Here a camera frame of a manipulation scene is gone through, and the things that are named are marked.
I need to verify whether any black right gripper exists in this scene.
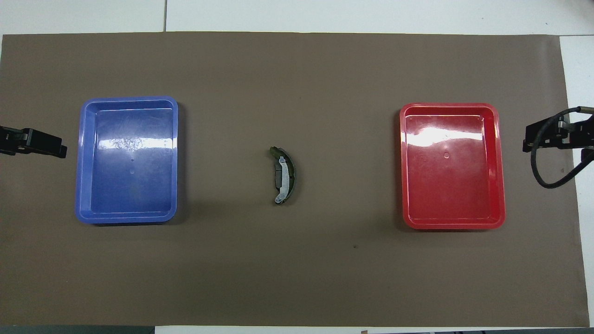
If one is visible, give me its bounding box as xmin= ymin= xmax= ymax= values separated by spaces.
xmin=523 ymin=116 xmax=594 ymax=153

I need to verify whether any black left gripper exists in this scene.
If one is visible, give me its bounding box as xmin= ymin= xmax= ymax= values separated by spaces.
xmin=0 ymin=126 xmax=68 ymax=159

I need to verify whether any curved brake shoe with metal web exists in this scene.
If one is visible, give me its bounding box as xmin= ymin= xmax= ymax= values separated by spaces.
xmin=269 ymin=146 xmax=297 ymax=206

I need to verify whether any blue plastic tray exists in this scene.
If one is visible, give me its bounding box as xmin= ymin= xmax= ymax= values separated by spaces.
xmin=75 ymin=96 xmax=179 ymax=225

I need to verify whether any red plastic tray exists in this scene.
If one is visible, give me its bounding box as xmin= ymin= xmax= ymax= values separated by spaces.
xmin=399 ymin=103 xmax=506 ymax=231

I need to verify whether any brown table mat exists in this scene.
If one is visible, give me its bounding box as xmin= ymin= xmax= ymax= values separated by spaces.
xmin=0 ymin=32 xmax=590 ymax=328

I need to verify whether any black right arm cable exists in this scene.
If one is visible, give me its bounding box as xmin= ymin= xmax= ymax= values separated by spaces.
xmin=530 ymin=106 xmax=594 ymax=189

